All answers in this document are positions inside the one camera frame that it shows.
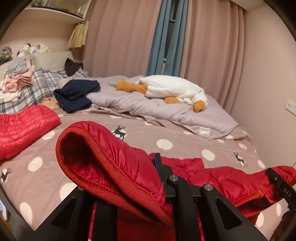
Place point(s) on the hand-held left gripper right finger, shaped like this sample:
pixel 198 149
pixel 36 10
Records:
pixel 156 161

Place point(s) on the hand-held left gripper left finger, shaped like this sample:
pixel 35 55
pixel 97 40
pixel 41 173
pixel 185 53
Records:
pixel 104 220

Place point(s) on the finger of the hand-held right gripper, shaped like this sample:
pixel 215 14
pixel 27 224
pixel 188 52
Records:
pixel 281 187

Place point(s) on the red puffer jacket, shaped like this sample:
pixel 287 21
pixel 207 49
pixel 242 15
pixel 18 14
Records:
pixel 20 127
pixel 104 157

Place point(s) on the grey duvet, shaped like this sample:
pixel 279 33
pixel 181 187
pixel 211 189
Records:
pixel 129 102

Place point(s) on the white goose plush toy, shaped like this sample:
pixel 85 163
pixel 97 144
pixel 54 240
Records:
pixel 171 88

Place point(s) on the navy blue garment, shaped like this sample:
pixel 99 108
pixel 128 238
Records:
pixel 76 92

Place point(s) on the blue curtain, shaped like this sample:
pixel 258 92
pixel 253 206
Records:
pixel 159 46

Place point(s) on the peach cloth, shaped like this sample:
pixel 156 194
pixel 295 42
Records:
pixel 52 103

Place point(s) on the folded red puffer jacket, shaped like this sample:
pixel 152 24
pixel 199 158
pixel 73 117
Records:
pixel 20 127

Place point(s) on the black garment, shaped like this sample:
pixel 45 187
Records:
pixel 71 67

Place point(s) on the wide pink curtain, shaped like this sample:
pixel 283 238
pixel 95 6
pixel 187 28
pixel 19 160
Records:
pixel 120 37

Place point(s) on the plaid blanket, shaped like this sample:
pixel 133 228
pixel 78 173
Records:
pixel 41 85

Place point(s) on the beige pillow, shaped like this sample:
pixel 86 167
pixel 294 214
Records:
pixel 50 61

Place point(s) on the hanging straw fringe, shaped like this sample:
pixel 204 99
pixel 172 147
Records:
pixel 78 34

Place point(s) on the white knit cloth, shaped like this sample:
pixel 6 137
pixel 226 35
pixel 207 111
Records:
pixel 9 96

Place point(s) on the pink garment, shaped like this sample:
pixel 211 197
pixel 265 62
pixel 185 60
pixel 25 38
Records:
pixel 20 81

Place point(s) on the pale pink plush toy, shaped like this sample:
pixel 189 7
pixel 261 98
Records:
pixel 43 48

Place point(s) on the grey garment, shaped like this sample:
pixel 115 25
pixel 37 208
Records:
pixel 18 66

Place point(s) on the black and white plush toy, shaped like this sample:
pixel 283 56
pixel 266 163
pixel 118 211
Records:
pixel 25 49

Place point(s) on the green crochet item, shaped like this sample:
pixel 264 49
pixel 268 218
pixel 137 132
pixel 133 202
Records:
pixel 4 55

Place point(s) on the white wall socket strip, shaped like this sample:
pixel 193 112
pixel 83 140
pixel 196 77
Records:
pixel 291 107

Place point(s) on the white wall shelf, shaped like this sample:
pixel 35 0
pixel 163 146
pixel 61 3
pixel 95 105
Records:
pixel 55 14

